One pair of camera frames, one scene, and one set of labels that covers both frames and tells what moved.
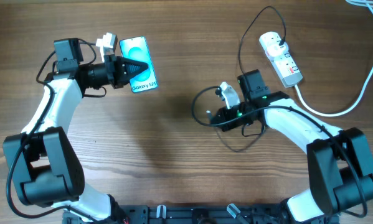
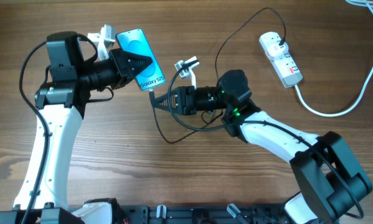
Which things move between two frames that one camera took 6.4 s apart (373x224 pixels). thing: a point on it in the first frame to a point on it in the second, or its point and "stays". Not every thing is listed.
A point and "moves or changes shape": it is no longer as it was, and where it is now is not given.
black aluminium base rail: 222,214 stays
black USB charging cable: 253,135 moves or changes shape
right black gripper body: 238,115 to 191,99
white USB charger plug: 277,50 stays
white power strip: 288,71 stays
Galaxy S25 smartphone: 137,48 moves or changes shape
